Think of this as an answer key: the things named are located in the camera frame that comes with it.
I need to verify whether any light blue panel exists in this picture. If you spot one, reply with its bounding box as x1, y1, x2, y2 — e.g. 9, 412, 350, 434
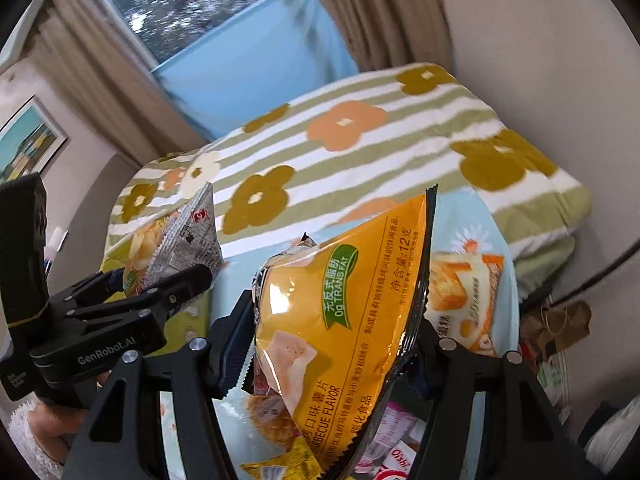
149, 0, 360, 142

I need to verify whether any white cloth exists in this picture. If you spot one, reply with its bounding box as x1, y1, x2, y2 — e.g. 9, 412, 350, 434
584, 394, 640, 477

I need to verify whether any black cable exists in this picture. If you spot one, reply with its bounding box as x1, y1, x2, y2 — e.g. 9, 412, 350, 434
547, 242, 640, 308

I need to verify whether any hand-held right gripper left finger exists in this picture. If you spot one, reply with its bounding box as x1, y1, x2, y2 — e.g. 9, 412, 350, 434
62, 289, 261, 480

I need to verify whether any yellow snack packet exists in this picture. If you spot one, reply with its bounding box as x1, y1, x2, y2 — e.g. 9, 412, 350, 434
239, 394, 328, 480

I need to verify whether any person's left hand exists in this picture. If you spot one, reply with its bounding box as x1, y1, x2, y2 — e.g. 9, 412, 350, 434
29, 404, 101, 443

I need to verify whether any toast print snack packet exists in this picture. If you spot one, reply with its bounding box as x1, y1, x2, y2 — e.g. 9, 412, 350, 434
424, 250, 507, 361

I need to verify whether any window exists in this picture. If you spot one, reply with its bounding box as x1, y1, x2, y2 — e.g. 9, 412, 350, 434
89, 0, 279, 70

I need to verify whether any brown paper bag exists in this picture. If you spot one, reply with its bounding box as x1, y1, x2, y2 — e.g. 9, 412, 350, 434
519, 299, 594, 362

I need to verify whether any framed wall picture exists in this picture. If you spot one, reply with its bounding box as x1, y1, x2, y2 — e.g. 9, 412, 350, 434
0, 94, 69, 184

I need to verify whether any pink snack packet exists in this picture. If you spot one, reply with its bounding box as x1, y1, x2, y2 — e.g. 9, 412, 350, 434
357, 400, 427, 463

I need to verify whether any red and white snack packet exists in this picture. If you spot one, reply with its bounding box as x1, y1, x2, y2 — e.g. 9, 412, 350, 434
372, 440, 417, 480

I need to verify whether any daisy print blue cloth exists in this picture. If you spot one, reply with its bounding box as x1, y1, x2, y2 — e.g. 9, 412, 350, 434
159, 185, 523, 480

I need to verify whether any person's left forearm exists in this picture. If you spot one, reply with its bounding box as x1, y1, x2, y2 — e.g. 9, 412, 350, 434
7, 402, 70, 480

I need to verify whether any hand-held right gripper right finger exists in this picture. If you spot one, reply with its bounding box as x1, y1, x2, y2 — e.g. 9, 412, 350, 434
394, 317, 601, 480

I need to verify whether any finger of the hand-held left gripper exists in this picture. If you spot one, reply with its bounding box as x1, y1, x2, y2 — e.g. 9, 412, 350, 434
74, 263, 214, 322
49, 269, 127, 317

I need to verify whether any orange chip bag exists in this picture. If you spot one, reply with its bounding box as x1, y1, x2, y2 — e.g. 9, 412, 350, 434
240, 185, 440, 480

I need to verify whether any beige curtain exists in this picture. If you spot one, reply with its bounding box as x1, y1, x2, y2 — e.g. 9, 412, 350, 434
27, 0, 208, 167
294, 0, 447, 75

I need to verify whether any striped floral blanket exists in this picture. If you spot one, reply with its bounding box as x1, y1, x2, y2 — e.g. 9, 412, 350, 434
102, 62, 594, 273

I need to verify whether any silver and green chip bag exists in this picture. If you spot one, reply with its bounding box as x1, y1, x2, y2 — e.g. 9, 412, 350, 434
120, 181, 226, 301

